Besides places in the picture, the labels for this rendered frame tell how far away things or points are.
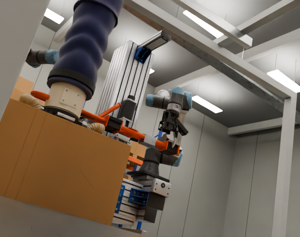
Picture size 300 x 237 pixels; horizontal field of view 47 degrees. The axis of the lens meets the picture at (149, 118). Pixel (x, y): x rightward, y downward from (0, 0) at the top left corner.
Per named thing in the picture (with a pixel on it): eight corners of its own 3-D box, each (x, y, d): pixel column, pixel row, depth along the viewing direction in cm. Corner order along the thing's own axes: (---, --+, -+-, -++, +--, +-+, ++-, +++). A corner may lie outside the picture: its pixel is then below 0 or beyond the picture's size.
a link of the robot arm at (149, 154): (143, 162, 255) (148, 145, 260) (161, 166, 253) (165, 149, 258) (142, 158, 244) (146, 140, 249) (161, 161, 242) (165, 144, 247)
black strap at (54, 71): (54, 69, 152) (57, 62, 153) (41, 85, 171) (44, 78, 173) (100, 90, 161) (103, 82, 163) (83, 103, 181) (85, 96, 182)
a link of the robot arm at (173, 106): (176, 110, 200) (184, 106, 193) (174, 117, 199) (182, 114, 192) (165, 105, 197) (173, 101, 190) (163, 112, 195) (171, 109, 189)
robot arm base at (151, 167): (134, 172, 247) (137, 159, 251) (150, 179, 255) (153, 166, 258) (145, 171, 235) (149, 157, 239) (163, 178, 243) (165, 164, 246)
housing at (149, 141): (143, 141, 176) (145, 133, 178) (137, 143, 182) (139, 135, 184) (155, 146, 179) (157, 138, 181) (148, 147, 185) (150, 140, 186)
